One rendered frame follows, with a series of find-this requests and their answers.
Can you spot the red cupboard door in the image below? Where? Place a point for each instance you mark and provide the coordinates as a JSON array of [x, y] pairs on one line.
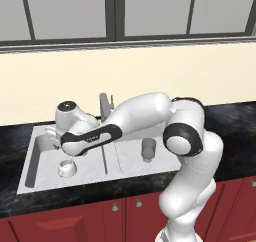
[[66, 222], [223, 212], [143, 222], [250, 212]]

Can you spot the white cup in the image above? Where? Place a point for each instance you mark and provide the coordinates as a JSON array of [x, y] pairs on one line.
[[67, 168]]

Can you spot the grey cupboard knob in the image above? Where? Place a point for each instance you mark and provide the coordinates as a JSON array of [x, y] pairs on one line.
[[138, 203], [253, 183], [115, 207]]

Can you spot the grey cup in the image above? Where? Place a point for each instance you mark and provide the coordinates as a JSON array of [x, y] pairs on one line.
[[148, 148]]

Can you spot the dark framed window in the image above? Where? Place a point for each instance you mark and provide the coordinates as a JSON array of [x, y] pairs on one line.
[[115, 16]]

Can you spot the steel double basin sink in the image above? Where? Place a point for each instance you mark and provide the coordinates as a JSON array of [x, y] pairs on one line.
[[90, 166]]

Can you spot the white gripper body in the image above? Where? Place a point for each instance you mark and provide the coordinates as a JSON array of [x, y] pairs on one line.
[[52, 135]]

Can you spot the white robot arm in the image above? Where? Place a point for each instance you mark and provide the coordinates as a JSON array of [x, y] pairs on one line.
[[186, 172]]

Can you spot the steel sink tap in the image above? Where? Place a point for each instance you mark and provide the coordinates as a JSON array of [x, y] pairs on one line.
[[105, 105]]

